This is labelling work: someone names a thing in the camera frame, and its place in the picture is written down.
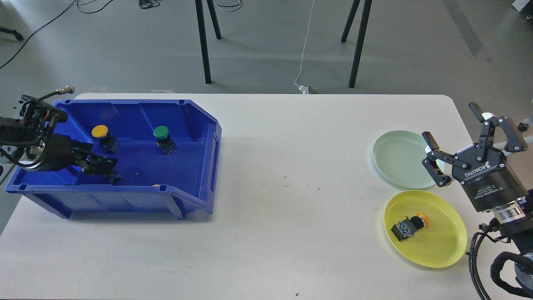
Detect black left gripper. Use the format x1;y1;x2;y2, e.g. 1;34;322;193
25;134;122;185

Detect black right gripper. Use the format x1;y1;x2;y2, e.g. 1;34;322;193
421;102;529;213

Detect yellow push button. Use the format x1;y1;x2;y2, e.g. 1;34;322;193
391;213;430;242
91;125;119;153

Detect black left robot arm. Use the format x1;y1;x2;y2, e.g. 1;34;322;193
0;86;121;184

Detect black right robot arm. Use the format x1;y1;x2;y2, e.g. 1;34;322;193
421;102;533;300

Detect green push button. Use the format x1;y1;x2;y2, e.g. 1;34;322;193
152;125;177;155

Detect pale green plate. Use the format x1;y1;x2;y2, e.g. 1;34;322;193
372;130;435;190

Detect yellow plate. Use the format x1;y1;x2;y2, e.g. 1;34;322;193
383;190;468;268

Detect blue plastic bin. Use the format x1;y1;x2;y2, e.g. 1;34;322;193
5;99;222;220

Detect black right tripod stand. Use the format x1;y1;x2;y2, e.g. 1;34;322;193
341;0;373;88

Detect black tripod stand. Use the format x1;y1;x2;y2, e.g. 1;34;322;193
194;0;222;84
341;0;373;88

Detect black left tripod stand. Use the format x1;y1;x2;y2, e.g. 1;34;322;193
194;0;222;84

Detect black floor cable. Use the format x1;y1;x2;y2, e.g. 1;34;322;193
0;0;114;70

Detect white cable with plug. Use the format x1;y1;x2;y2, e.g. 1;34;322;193
294;0;315;95

